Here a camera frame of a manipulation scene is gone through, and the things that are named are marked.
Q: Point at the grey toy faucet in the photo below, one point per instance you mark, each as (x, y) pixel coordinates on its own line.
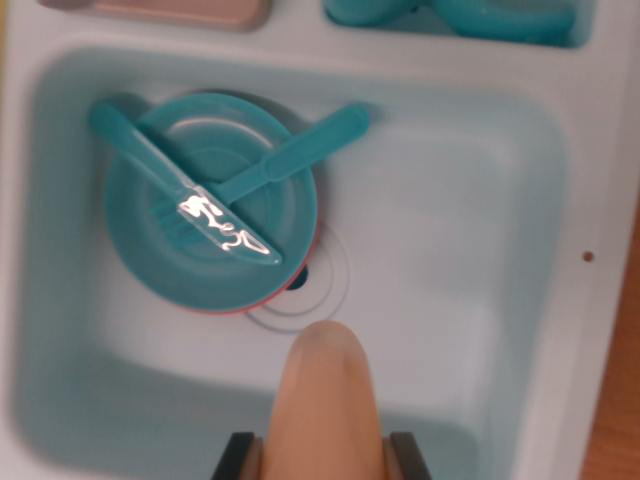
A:
(175, 12)

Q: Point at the teal toy spoon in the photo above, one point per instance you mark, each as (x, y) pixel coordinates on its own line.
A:
(500, 25)

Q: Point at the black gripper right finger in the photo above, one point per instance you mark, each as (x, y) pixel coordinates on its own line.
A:
(405, 460)

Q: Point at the teal toy fork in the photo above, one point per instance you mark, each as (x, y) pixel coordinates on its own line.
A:
(310, 145)

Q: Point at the teal plate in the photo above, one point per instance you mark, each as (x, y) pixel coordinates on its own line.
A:
(150, 260)

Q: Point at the cream detergent bottle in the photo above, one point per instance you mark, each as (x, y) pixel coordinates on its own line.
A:
(320, 400)

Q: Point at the teal toy knife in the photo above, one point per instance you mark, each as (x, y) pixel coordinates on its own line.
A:
(145, 155)

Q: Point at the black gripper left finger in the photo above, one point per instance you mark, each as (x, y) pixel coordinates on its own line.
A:
(240, 460)

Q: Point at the light blue toy sink unit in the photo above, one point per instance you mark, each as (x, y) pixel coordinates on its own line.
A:
(450, 225)

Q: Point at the teal brush white bristles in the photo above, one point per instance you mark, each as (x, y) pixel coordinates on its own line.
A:
(360, 12)

